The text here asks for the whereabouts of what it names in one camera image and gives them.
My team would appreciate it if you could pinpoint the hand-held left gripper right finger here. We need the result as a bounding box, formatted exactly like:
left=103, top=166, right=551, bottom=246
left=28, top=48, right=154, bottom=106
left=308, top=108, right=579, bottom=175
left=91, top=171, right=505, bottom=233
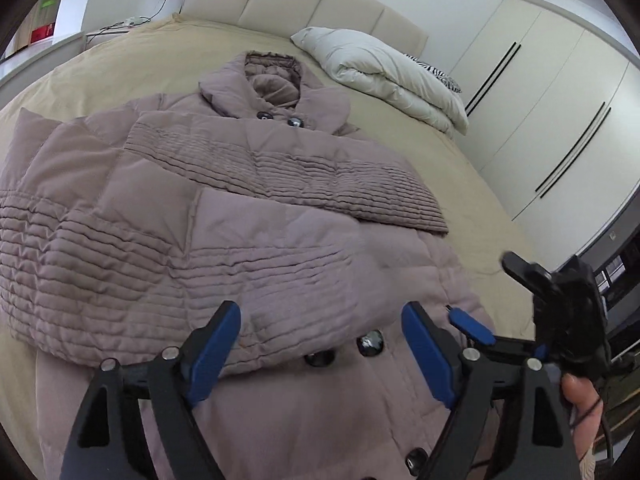
left=401, top=302, right=581, bottom=480

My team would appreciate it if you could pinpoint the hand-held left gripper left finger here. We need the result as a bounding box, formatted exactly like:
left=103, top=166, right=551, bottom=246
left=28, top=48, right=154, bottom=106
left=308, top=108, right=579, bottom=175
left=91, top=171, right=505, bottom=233
left=60, top=301, right=242, bottom=480

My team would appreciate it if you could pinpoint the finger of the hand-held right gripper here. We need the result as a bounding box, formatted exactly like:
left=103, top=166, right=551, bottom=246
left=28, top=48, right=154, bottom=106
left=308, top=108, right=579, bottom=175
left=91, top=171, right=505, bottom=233
left=502, top=251, right=557, bottom=301
left=446, top=306, right=548, bottom=361

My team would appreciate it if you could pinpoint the mauve quilted down coat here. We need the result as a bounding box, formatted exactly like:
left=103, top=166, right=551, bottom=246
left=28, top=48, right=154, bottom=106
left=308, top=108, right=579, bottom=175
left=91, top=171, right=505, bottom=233
left=0, top=51, right=521, bottom=480

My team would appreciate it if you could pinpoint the person's right hand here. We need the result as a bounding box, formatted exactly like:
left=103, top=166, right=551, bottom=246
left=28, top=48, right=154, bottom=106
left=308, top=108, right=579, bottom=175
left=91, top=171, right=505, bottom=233
left=560, top=374, right=608, bottom=463

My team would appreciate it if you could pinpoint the dark tv cabinet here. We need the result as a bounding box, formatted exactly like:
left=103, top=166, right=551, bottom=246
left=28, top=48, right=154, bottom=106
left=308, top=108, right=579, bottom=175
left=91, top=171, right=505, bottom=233
left=555, top=210, right=640, bottom=346

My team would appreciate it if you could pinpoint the white wardrobe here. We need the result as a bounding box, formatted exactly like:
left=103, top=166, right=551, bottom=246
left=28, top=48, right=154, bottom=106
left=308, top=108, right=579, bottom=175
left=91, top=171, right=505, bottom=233
left=447, top=0, right=640, bottom=256

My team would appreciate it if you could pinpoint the zebra print pillow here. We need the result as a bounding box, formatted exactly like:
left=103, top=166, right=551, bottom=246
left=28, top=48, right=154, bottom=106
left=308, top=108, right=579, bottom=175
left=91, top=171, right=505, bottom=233
left=405, top=54, right=463, bottom=95

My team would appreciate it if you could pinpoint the folded cream duvet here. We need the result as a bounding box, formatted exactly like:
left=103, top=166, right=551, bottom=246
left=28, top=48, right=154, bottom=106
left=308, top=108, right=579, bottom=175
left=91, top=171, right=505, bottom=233
left=291, top=26, right=470, bottom=136

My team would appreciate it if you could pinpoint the bed with beige sheet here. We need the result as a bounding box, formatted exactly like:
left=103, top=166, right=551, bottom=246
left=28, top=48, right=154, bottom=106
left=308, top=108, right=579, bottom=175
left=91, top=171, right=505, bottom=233
left=0, top=12, right=551, bottom=480

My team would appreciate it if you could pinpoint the white nightstand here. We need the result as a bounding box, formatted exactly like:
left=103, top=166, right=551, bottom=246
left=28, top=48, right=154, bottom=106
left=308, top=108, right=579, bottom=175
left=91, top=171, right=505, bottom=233
left=85, top=24, right=151, bottom=51

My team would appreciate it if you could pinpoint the white partition panel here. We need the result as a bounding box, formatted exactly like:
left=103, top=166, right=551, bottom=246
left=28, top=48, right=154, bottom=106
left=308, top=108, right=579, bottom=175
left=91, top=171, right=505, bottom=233
left=0, top=30, right=87, bottom=92

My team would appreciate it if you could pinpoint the cream padded headboard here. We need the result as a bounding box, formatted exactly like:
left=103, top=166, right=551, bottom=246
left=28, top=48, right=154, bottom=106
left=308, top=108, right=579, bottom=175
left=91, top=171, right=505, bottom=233
left=181, top=0, right=430, bottom=56

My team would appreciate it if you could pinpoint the thin black cable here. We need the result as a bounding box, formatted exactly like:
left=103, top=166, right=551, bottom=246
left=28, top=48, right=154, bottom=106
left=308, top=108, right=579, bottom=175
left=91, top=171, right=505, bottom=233
left=570, top=395, right=617, bottom=467

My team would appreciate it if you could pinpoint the long black wardrobe handle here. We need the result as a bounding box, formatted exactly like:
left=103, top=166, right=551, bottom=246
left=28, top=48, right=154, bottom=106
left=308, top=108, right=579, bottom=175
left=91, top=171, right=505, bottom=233
left=535, top=102, right=612, bottom=198
left=464, top=42, right=522, bottom=115

